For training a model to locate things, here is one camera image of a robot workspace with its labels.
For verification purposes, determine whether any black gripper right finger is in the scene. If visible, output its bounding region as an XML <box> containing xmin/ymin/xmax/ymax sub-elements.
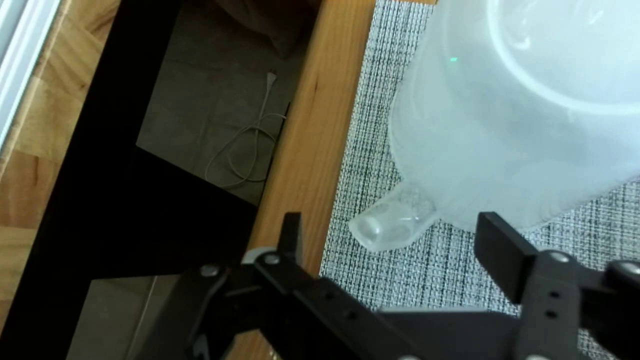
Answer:
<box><xmin>474</xmin><ymin>210</ymin><xmax>640</xmax><ymax>360</ymax></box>

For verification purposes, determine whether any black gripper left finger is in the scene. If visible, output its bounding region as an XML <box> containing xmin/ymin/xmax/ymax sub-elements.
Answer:
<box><xmin>131</xmin><ymin>210</ymin><xmax>427</xmax><ymax>360</ymax></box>

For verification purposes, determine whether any clear plastic measuring cup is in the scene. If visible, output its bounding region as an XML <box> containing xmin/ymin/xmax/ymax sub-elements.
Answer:
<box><xmin>346</xmin><ymin>0</ymin><xmax>640</xmax><ymax>254</ymax></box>

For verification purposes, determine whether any blue grey woven mat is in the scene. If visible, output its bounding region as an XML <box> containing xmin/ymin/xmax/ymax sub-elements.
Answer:
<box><xmin>317</xmin><ymin>0</ymin><xmax>640</xmax><ymax>360</ymax></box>

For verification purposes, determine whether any thin white floor cable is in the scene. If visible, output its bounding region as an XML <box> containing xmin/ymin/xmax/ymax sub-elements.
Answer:
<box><xmin>201</xmin><ymin>70</ymin><xmax>287</xmax><ymax>187</ymax></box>

